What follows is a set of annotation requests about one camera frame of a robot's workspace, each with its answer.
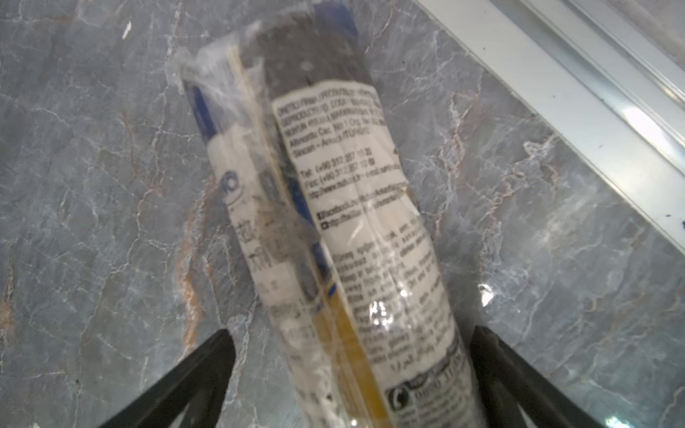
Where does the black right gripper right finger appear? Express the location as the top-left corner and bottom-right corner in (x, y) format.
(470, 326), (600, 428)

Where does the clear spaghetti bag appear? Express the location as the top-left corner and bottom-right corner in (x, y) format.
(177, 1), (487, 427)

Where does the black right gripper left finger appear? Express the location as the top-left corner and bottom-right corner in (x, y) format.
(103, 329), (235, 427)

